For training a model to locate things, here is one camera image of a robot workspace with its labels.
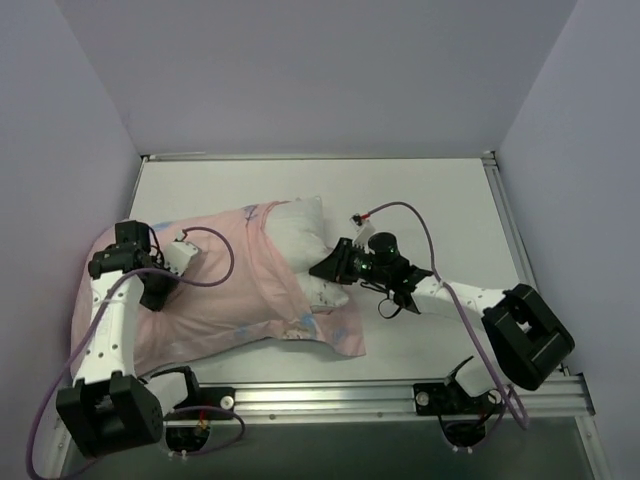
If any white pillow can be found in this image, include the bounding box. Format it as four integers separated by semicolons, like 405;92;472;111
265;196;349;313

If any blue pink printed pillowcase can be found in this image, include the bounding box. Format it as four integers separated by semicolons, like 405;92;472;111
69;199;369;379

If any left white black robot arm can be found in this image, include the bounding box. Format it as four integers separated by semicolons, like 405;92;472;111
56;221;202;459

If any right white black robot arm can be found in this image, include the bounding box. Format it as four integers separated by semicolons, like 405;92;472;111
309;232;575;413

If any right thin black cable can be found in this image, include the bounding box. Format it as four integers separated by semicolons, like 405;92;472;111
359;279;416;320

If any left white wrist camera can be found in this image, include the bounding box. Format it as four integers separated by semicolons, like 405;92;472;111
163;231;202;276

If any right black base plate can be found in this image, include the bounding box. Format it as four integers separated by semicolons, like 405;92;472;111
412;381;500;417

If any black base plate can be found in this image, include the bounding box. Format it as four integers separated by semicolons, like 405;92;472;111
412;381;500;417
164;386;236;421

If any aluminium right side rail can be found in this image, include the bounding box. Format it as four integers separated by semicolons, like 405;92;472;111
482;157;575;391

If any aluminium rail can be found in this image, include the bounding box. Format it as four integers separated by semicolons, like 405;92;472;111
197;374;595;422
142;151;496;164
482;157;575;391

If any aluminium front rail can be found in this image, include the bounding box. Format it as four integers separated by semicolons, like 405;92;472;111
197;374;595;422

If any aluminium back rail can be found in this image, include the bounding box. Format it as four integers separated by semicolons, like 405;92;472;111
142;151;496;164

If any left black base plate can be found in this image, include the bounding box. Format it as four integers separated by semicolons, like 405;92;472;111
164;386;236;421

